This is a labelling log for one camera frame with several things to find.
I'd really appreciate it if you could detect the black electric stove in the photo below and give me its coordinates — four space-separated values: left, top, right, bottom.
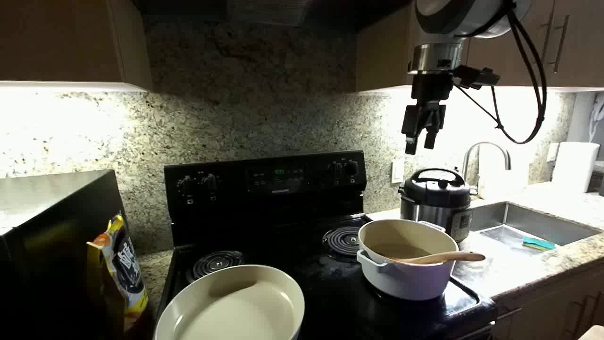
158 148 498 340

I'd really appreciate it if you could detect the white two-handled pot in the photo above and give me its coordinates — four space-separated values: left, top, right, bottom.
355 216 460 301

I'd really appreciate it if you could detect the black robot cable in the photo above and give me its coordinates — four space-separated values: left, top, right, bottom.
451 0 549 147

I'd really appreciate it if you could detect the dark range hood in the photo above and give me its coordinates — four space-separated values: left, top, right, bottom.
222 0 317 28

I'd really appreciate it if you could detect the wooden spoon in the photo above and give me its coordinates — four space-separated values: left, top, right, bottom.
392 249 487 267

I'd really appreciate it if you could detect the yellow black snack bag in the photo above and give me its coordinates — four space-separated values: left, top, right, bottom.
85 213 151 335

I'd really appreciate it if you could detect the teal sponge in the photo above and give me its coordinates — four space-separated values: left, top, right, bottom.
519 235 560 252

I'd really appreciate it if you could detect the white round shallow pan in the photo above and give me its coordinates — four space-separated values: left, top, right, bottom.
153 262 307 340

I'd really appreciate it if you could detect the wooden base cabinet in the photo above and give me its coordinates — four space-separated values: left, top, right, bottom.
489 252 604 340

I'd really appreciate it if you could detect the white wall outlet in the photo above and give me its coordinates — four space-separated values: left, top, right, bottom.
388 158 405 184

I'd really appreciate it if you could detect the white paper towel roll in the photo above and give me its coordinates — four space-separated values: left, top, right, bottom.
551 139 602 194

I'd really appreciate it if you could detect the wooden wall cabinet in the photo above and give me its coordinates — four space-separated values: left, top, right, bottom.
0 0 154 90
355 0 604 92

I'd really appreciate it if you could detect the steel kitchen sink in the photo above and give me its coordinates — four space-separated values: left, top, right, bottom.
468 199 602 249

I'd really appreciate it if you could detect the chrome sink faucet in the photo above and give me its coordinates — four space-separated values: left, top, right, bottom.
460 139 513 184

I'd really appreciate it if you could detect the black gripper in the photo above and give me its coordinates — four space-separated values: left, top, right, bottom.
402 69 455 156

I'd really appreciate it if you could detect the black microwave oven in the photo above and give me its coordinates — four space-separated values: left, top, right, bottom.
0 167 156 340

